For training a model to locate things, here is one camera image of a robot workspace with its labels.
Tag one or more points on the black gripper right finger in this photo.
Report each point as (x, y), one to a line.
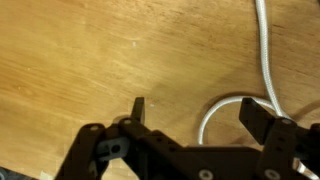
(283, 140)

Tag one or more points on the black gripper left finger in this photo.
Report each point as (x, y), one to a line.
(133, 153)

